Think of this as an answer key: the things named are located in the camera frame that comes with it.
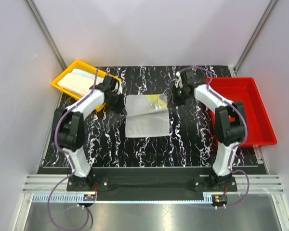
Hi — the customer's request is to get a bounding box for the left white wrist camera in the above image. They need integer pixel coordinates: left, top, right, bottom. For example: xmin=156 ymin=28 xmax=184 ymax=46
xmin=113 ymin=82 xmax=123 ymax=95

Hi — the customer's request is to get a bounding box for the slotted white cable duct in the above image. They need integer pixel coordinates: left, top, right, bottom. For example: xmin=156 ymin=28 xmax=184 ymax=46
xmin=32 ymin=193 xmax=97 ymax=204

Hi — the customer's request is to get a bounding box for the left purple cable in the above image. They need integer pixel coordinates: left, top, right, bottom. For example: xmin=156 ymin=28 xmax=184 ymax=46
xmin=47 ymin=66 xmax=109 ymax=229

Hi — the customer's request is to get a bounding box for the left aluminium frame post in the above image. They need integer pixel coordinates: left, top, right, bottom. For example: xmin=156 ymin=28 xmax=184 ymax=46
xmin=24 ymin=0 xmax=67 ymax=71

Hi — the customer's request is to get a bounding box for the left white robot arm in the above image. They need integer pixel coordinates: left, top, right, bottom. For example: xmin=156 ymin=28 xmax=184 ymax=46
xmin=52 ymin=75 xmax=126 ymax=191

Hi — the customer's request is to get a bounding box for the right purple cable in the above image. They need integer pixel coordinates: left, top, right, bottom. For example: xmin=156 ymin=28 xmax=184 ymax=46
xmin=179 ymin=65 xmax=250 ymax=209

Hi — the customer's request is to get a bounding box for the yellow plastic tray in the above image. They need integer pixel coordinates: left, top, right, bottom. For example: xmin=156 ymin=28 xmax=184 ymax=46
xmin=52 ymin=60 xmax=121 ymax=116

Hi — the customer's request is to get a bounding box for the light blue towel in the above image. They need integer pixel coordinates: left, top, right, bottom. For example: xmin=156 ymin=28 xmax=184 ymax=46
xmin=71 ymin=68 xmax=95 ymax=79

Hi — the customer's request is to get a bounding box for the grey towel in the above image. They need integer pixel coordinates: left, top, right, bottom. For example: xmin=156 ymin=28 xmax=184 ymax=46
xmin=125 ymin=94 xmax=170 ymax=138

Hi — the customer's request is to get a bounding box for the red plastic bin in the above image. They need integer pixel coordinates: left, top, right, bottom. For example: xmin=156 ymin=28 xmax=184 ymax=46
xmin=210 ymin=77 xmax=277 ymax=147

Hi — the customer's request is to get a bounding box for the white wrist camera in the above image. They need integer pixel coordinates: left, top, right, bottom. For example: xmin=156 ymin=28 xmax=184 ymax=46
xmin=175 ymin=71 xmax=183 ymax=89
xmin=113 ymin=82 xmax=123 ymax=95

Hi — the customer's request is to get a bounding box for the right aluminium frame post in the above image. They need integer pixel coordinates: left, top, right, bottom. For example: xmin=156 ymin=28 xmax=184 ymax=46
xmin=233 ymin=0 xmax=279 ymax=76

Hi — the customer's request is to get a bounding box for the purple cable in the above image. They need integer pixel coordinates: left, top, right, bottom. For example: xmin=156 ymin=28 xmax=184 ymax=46
xmin=47 ymin=66 xmax=109 ymax=229
xmin=179 ymin=65 xmax=250 ymax=209

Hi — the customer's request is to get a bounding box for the aluminium frame post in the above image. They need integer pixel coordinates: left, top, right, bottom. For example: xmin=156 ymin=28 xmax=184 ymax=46
xmin=24 ymin=0 xmax=67 ymax=71
xmin=233 ymin=0 xmax=279 ymax=76

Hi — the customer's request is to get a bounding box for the pink towel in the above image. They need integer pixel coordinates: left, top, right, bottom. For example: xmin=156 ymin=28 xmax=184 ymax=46
xmin=57 ymin=73 xmax=95 ymax=96

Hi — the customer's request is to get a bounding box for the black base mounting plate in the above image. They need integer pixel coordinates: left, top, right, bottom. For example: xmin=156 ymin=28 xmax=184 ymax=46
xmin=67 ymin=167 xmax=237 ymax=203

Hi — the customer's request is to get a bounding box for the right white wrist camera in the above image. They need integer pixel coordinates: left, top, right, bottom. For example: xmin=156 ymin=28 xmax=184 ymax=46
xmin=175 ymin=71 xmax=183 ymax=89

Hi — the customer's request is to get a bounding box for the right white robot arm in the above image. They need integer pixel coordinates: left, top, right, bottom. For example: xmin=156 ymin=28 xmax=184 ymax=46
xmin=168 ymin=68 xmax=248 ymax=191

